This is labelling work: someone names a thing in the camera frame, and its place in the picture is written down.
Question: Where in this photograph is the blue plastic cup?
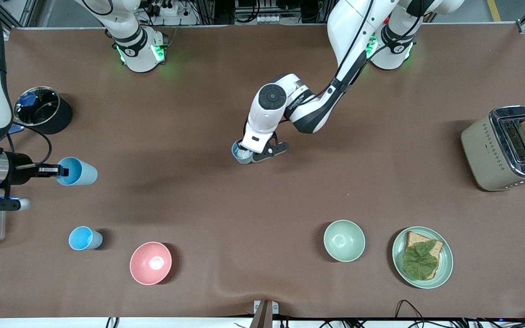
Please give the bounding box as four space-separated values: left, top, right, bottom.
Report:
56 157 98 186
68 226 103 251

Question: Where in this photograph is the blue cup with white paper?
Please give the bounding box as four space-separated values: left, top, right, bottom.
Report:
232 140 257 165

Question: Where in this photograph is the pink bowl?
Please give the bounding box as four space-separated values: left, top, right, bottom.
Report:
129 241 173 286

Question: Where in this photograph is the power strip with black plugs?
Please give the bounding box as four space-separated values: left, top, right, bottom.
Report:
146 0 180 17

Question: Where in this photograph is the brown table cover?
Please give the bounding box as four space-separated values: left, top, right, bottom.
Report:
0 25 525 319

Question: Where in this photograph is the pale green bowl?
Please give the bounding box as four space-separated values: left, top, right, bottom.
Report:
323 220 366 263

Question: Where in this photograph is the brown bread slice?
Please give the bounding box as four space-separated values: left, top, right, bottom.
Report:
403 231 444 281

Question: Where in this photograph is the green lettuce leaf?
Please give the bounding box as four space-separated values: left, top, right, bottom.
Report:
402 241 440 281

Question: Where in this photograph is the pale green plate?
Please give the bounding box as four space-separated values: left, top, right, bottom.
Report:
391 226 454 289

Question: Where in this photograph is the beige and chrome toaster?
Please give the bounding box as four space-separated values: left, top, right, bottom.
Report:
461 106 525 192

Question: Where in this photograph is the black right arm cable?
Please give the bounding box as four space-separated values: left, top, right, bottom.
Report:
11 124 52 168

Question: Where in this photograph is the black pot with blue handle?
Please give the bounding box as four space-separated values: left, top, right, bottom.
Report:
10 86 72 135

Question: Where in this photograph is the grey metal camera bracket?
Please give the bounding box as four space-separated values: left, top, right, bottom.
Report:
250 300 279 328

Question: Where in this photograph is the black looped cable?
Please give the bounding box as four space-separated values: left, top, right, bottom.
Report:
395 299 428 322

